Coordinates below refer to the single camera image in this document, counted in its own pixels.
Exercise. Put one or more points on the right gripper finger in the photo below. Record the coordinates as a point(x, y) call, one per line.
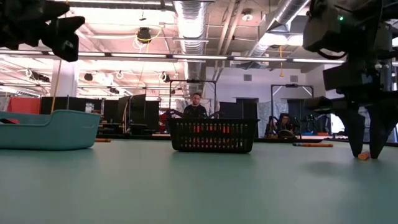
point(381, 130)
point(354, 130)

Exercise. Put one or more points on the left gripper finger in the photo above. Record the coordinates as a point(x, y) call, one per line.
point(65, 53)
point(68, 29)

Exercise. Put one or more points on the orange crayon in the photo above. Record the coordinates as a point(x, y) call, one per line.
point(363, 155)
point(102, 140)
point(311, 144)

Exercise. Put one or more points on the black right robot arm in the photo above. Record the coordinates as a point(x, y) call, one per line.
point(323, 31)

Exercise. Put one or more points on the black ceiling speaker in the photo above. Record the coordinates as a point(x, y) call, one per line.
point(88, 76)
point(144, 35)
point(165, 77)

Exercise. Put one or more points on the black partition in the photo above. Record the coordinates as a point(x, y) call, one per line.
point(74, 104)

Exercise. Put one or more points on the red partition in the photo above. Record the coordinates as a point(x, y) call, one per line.
point(25, 105)

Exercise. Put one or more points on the person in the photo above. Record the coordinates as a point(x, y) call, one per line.
point(284, 121)
point(195, 110)

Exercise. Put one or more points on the black monitor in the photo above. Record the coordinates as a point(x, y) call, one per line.
point(135, 107)

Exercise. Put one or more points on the black cabinet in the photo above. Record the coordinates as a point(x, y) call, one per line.
point(242, 107)

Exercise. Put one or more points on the black plastic basket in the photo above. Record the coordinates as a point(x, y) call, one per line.
point(211, 119)

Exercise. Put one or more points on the black metal rig frame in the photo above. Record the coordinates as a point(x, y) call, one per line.
point(192, 81)
point(292, 85)

